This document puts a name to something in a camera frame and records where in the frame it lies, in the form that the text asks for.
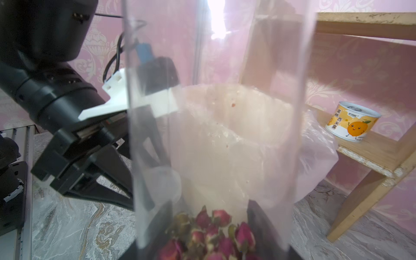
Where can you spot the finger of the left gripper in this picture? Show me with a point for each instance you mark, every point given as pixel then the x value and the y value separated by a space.
pixel 101 176

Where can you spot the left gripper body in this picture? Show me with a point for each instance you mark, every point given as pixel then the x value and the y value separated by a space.
pixel 80 153

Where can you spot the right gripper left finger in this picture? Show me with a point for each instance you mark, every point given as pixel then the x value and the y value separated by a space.
pixel 155 237

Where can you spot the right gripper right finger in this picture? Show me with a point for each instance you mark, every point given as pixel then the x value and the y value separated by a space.
pixel 269 244

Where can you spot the clear jar lid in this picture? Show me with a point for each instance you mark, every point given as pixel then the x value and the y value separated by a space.
pixel 164 184

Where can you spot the clear jar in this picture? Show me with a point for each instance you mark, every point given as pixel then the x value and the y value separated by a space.
pixel 229 142

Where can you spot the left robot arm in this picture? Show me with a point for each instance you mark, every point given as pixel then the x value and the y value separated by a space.
pixel 38 40

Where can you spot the beige trash bin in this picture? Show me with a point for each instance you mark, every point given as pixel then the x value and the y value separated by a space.
pixel 234 143

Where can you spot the yellow can on shelf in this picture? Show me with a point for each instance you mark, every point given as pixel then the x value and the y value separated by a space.
pixel 352 122

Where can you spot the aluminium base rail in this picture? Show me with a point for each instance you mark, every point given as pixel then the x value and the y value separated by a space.
pixel 17 147

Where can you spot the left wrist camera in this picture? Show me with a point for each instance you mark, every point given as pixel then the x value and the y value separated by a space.
pixel 149 84

